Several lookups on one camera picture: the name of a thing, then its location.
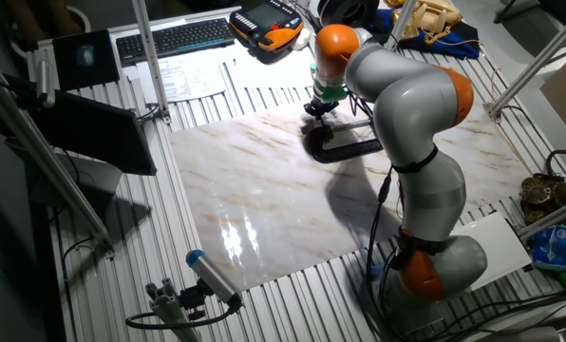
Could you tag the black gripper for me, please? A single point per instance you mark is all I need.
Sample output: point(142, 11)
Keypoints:
point(320, 108)

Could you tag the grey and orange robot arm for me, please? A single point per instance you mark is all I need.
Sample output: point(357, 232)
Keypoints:
point(411, 104)

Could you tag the black metal C-clamp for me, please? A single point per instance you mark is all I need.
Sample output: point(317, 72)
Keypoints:
point(349, 152)

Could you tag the blank white paper sheet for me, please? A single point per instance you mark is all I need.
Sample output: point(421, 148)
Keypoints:
point(273, 71)

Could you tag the white marble pattern board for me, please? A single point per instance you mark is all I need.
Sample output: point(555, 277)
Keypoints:
point(264, 199)

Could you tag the orange black teach pendant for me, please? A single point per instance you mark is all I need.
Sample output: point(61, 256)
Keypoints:
point(269, 28)

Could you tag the black filament spool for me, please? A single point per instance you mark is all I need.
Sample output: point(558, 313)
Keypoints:
point(335, 14)

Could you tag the printed paper sheet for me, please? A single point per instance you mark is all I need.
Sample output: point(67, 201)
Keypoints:
point(183, 81)

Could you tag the blue cloth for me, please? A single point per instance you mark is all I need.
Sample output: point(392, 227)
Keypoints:
point(454, 43)

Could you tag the black computer keyboard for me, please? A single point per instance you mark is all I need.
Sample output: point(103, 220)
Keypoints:
point(178, 38)

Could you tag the white flat panel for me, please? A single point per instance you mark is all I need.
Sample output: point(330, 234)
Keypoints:
point(496, 247)

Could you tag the black mouse pad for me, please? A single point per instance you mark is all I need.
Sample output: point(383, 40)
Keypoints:
point(102, 62)

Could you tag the black flat monitor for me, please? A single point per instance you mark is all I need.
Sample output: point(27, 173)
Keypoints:
point(93, 130)

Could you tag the ornate brass antique object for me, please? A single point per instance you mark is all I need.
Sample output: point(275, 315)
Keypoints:
point(541, 192)

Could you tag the grey monitor stand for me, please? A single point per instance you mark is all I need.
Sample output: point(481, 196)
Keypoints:
point(93, 183)

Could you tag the short aluminium profile stub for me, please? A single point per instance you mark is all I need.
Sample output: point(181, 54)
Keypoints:
point(169, 313)

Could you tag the blue grey computer mouse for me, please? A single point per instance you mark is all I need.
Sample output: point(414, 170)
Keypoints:
point(85, 55)

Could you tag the blue plastic package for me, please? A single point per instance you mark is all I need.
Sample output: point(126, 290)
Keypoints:
point(551, 249)

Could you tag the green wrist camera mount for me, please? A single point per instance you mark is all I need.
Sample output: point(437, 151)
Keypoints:
point(334, 93)

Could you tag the aluminium frame post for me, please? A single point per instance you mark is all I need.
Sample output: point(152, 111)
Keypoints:
point(399, 24)
point(553, 216)
point(50, 176)
point(151, 62)
point(539, 62)

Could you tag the silver camera with blue end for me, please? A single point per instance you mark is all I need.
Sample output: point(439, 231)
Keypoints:
point(212, 275)

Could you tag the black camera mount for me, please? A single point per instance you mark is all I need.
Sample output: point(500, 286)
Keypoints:
point(193, 299)

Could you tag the silver box camera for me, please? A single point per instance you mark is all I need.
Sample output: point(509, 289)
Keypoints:
point(44, 85)

